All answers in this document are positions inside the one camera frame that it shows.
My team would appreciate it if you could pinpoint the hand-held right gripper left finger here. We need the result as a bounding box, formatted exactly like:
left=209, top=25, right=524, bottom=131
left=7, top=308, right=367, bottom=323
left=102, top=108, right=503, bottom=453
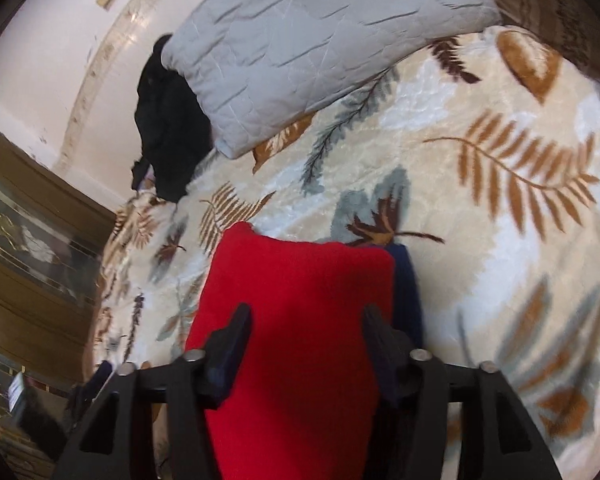
left=54, top=302, right=254, bottom=480

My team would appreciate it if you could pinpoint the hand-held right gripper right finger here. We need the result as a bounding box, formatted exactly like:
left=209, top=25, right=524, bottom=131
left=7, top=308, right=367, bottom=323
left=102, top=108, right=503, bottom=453
left=362, top=305, right=564, bottom=480

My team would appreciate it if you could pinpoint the red and blue sweater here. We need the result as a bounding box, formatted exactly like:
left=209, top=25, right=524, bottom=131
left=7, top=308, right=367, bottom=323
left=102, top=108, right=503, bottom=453
left=182, top=221, right=427, bottom=480

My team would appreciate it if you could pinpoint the leaf print blanket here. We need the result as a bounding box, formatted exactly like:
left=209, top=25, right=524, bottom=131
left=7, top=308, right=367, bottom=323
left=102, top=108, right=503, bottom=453
left=82, top=24, right=600, bottom=480

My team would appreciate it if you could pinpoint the dark box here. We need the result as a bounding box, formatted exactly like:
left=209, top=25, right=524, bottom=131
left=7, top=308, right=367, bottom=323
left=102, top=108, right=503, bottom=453
left=6, top=371, right=71, bottom=448

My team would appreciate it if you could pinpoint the wooden cabinet with glass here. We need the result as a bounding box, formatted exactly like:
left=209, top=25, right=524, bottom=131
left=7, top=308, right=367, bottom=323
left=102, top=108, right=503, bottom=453
left=0, top=114, right=120, bottom=480

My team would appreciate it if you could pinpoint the black cloth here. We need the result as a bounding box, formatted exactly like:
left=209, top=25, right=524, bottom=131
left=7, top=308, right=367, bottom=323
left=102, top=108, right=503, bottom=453
left=131, top=34, right=216, bottom=204

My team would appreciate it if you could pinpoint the grey quilted pillow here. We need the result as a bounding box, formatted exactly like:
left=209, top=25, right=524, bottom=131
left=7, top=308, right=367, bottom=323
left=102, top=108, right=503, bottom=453
left=161, top=0, right=503, bottom=159

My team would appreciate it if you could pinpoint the brown striped headboard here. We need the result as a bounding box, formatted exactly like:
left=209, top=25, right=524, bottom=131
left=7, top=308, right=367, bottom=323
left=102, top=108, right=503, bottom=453
left=472, top=0, right=600, bottom=83

